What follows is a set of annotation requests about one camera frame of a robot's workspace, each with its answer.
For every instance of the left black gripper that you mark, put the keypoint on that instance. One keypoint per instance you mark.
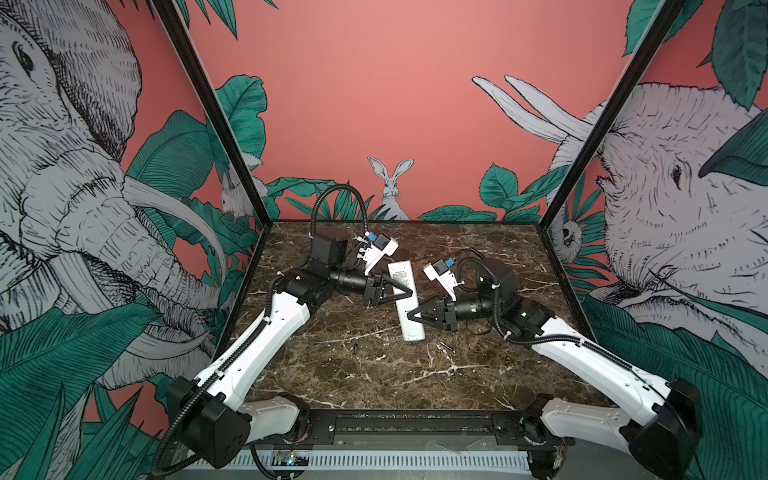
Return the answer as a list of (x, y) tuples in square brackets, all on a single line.
[(375, 289)]

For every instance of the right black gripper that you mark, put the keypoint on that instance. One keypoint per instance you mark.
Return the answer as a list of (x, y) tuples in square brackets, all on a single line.
[(449, 314)]

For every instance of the white remote control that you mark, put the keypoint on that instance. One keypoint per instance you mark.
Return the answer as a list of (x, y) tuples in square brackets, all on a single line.
[(402, 272)]

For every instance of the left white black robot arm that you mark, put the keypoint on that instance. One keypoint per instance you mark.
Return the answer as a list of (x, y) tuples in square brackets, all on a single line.
[(209, 417)]

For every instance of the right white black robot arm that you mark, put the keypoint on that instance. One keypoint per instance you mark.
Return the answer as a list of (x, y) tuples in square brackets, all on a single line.
[(654, 420)]

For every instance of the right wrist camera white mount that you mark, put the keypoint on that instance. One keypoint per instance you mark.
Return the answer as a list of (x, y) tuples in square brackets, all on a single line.
[(441, 271)]

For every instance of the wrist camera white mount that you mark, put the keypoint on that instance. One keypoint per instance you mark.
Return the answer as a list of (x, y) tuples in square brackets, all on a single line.
[(441, 271), (374, 249)]

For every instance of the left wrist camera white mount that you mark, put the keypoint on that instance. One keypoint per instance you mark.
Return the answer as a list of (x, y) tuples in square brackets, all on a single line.
[(374, 249)]

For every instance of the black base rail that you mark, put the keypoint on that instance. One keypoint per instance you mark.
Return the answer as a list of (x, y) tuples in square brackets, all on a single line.
[(503, 427)]

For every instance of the white vented cable duct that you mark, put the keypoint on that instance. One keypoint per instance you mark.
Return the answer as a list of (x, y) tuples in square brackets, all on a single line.
[(514, 462)]

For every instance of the left black frame post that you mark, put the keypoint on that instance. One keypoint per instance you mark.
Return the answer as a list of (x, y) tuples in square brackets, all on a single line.
[(169, 15)]

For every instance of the black frame post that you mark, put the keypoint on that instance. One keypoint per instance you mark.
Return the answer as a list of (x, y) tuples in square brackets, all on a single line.
[(169, 15), (655, 33)]

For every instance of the right black frame post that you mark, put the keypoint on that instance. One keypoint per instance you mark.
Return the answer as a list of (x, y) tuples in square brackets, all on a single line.
[(655, 33)]

